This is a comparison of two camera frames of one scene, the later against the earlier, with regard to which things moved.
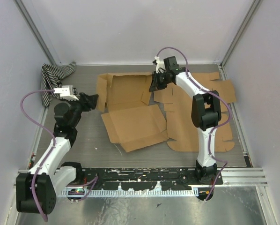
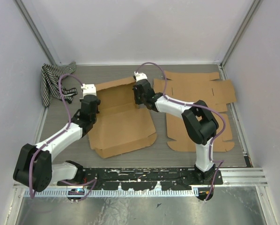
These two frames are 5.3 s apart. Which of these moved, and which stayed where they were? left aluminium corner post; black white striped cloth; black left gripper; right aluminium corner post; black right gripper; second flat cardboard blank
Moved: black left gripper; black right gripper
Stayed: right aluminium corner post; left aluminium corner post; second flat cardboard blank; black white striped cloth
